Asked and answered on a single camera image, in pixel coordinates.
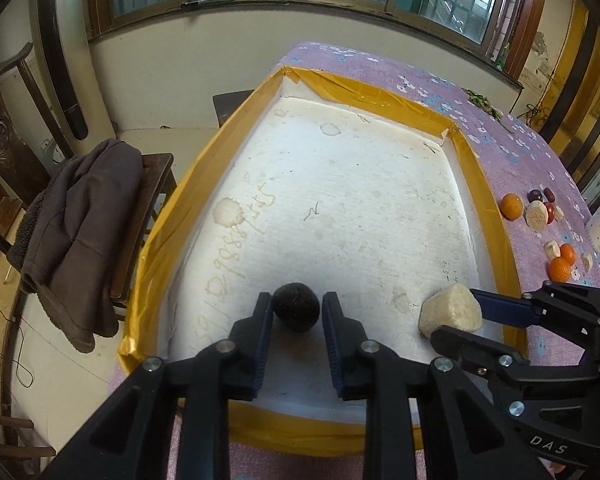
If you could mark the black long pole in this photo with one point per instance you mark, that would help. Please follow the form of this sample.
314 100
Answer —
62 60

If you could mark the large beige fruit chunk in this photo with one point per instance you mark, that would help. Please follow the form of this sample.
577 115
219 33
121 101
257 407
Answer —
450 310

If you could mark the dark avocado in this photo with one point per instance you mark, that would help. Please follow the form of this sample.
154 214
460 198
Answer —
296 307

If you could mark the dark wooden chair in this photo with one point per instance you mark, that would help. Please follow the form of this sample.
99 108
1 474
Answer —
157 170

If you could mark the round cut beige fruit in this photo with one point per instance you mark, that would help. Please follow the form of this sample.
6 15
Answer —
535 216

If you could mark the red date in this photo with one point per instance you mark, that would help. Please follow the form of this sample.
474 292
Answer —
549 193

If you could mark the red tomato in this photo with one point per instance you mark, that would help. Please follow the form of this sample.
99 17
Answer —
549 212

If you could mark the white foam tray yellow tape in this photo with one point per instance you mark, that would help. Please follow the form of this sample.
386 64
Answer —
355 185

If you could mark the dark purple plum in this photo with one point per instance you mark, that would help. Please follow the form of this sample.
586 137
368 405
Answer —
535 195

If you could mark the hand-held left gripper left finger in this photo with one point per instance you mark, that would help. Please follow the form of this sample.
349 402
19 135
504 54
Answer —
262 340

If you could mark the green vegetable leaves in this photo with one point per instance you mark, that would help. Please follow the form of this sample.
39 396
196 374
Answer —
480 101

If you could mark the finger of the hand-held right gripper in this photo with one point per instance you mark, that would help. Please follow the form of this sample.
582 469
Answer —
502 307
475 350

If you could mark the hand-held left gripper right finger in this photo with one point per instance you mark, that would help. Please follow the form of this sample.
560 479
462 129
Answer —
332 340

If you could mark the brown jacket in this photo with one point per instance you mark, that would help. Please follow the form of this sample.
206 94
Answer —
80 220

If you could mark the large orange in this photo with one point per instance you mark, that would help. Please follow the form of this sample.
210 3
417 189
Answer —
511 206

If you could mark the green bottle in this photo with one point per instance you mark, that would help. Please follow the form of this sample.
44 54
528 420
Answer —
504 55

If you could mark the yellow and black door frame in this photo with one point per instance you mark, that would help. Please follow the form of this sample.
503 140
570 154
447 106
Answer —
580 60

